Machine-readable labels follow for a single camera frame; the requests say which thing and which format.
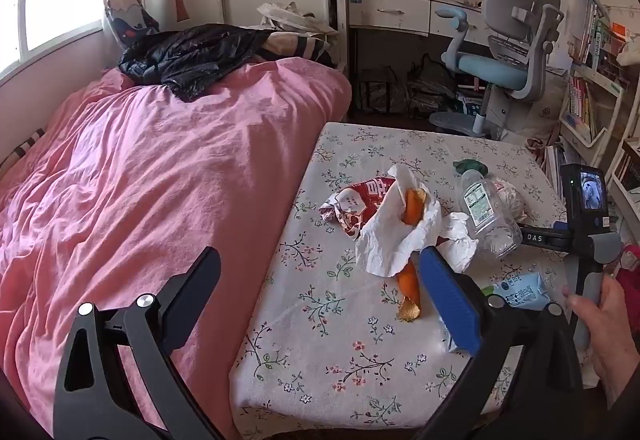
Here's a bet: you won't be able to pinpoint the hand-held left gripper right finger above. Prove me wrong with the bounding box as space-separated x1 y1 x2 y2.
415 246 586 440

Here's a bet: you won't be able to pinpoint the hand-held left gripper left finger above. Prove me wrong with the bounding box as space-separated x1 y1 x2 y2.
52 246 223 440

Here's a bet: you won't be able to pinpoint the orange peel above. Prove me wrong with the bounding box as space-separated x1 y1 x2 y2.
402 187 431 227
396 262 424 321

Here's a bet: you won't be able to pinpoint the small tissue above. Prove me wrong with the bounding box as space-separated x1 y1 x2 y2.
437 212 481 273

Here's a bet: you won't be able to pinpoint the blue and white drink carton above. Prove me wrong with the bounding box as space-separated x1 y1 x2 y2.
440 271 564 354

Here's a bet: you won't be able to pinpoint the large white tissue paper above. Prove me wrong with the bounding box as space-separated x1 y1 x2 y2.
355 164 443 278

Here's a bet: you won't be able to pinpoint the clear plastic bottle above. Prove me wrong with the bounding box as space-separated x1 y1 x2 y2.
459 169 523 261

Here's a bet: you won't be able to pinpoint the red and white snack wrapper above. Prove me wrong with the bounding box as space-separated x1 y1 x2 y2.
320 176 401 241

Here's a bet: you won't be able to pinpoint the person's right forearm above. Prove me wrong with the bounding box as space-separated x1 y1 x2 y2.
602 359 640 416

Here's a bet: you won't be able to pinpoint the person's right hand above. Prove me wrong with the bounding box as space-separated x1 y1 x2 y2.
562 274 640 391

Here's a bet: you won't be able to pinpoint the red bag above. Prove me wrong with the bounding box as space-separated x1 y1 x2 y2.
612 245 640 291

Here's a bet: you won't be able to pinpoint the white paper folders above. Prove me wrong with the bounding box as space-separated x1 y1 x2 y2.
542 140 569 191

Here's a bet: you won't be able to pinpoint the stack of colourful books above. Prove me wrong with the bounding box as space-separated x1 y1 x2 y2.
612 142 640 201

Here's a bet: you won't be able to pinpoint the white bookshelf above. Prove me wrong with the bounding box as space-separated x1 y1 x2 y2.
556 0 640 233

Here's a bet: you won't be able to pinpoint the pink blanket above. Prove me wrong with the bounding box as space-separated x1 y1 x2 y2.
0 57 353 440

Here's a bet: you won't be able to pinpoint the green plush toy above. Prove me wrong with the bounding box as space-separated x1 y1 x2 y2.
452 159 489 176

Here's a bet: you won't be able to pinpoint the floral tablecloth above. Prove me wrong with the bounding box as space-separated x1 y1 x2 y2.
229 122 608 440

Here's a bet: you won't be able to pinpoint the row of upright books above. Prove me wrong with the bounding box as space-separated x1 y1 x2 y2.
566 77 602 141

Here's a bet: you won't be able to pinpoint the white shopping bag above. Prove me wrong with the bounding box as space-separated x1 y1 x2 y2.
520 70 572 141

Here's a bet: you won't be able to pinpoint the grey and blue office chair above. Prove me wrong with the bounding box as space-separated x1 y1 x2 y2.
430 0 566 139

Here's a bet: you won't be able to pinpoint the row of tall books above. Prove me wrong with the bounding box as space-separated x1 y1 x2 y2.
571 0 627 76

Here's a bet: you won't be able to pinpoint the clear storage bag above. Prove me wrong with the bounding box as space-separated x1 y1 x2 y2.
407 54 473 118
357 80 408 115

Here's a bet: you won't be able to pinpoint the striped bed sheet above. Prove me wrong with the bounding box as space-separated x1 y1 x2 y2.
0 127 47 171

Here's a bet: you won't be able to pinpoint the black plastic bag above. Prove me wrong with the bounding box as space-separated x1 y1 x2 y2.
118 24 273 103

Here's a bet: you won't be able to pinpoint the striped cloth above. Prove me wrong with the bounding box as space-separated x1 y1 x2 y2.
260 30 335 68

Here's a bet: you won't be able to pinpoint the plain white drawer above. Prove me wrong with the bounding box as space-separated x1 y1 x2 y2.
429 2 493 46

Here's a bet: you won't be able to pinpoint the white drawer with blue sticker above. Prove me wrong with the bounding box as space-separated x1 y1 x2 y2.
348 0 431 28

